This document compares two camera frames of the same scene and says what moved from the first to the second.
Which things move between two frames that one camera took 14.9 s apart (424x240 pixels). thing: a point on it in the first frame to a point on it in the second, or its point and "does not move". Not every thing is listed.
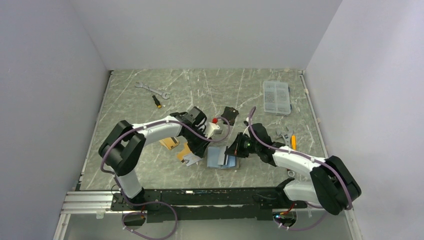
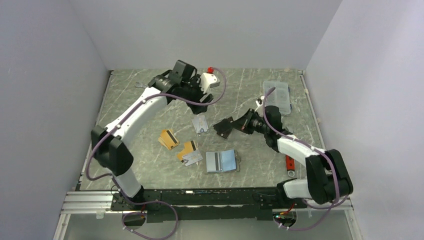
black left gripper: [200, 149] to [196, 82]
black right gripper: [235, 149] to [243, 123]
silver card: [221, 157] to [213, 161]
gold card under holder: [185, 152] does not move
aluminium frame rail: [98, 203] does not move
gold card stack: [170, 142] does not move
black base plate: [245, 204] does not move
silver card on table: [191, 158] does not move
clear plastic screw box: [276, 97] does not move
